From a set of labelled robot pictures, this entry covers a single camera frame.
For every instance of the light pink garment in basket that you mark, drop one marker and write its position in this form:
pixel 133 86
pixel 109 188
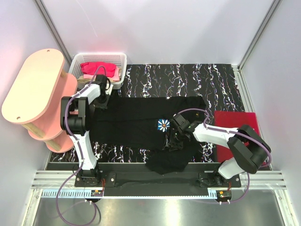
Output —
pixel 113 75

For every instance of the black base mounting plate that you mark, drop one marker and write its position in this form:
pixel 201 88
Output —
pixel 119 174

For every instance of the white plastic laundry basket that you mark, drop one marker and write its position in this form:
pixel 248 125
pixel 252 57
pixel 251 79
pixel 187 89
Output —
pixel 117 58

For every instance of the folded red t-shirt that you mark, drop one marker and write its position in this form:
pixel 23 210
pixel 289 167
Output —
pixel 232 120

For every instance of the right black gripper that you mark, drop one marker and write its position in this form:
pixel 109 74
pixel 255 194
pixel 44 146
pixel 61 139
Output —
pixel 175 146

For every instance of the beige garment in basket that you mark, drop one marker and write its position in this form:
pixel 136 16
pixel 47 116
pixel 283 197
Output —
pixel 82 80

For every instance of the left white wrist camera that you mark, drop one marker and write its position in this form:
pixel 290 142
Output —
pixel 109 89

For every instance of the magenta t-shirt in basket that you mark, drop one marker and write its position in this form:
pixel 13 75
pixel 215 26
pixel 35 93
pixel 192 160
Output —
pixel 91 67

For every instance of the black t-shirt with daisy print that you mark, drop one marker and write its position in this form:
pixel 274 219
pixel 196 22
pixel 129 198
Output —
pixel 145 123

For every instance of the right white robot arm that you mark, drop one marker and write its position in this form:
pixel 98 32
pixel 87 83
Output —
pixel 249 150

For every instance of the pink three-tier wooden shelf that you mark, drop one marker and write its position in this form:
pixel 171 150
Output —
pixel 34 100

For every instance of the black marbled table mat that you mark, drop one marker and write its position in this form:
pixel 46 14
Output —
pixel 216 83

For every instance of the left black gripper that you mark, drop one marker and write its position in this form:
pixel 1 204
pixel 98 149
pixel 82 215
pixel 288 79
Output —
pixel 101 106

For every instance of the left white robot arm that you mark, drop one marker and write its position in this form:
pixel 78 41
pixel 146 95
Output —
pixel 76 121

